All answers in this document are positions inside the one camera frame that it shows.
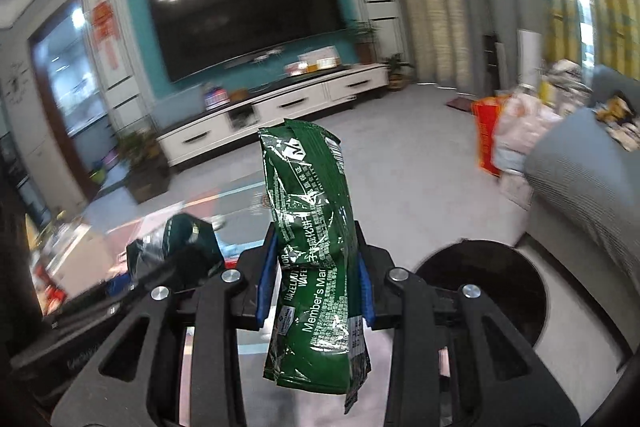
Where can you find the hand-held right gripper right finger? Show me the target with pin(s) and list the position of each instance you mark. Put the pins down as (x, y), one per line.
(366, 292)

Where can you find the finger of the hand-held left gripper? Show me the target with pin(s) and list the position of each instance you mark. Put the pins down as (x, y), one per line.
(195, 274)

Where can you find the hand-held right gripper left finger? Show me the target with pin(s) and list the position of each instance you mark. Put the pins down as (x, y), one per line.
(264, 287)

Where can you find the dark green wrapper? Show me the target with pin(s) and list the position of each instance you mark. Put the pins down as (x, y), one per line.
(192, 242)

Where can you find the green snack wrapper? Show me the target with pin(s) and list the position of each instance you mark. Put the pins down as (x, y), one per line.
(310, 207)

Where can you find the blue and red box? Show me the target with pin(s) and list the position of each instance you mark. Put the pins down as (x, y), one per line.
(216, 97)

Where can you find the white television cabinet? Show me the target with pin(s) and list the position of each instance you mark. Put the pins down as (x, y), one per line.
(285, 104)

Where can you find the orange red carton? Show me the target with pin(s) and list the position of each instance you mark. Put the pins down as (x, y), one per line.
(485, 137)

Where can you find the dark floor mat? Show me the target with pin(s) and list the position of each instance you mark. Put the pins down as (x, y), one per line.
(461, 103)

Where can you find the small potted floor plant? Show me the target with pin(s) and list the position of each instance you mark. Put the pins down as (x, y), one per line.
(398, 72)

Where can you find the glass display cabinet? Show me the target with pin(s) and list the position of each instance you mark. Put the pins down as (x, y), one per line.
(70, 87)

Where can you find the white plastic bag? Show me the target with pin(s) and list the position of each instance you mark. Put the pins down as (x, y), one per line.
(525, 127)

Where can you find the yellow and white box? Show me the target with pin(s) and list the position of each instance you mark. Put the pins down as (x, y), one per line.
(315, 59)

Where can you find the potted plant in brown pot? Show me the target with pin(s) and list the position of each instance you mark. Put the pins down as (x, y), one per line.
(364, 42)

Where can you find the grey sofa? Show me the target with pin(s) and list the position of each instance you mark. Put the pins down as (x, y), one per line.
(585, 167)

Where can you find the black upright box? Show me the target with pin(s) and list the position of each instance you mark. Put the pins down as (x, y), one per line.
(491, 57)

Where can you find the large black television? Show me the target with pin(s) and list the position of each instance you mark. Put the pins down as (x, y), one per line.
(245, 7)

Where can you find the white upright box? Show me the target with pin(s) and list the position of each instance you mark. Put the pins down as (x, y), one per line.
(529, 57)

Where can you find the red wall hanging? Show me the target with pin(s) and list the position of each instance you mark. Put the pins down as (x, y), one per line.
(104, 32)

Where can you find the black wall ornament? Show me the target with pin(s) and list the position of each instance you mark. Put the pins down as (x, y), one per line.
(19, 83)

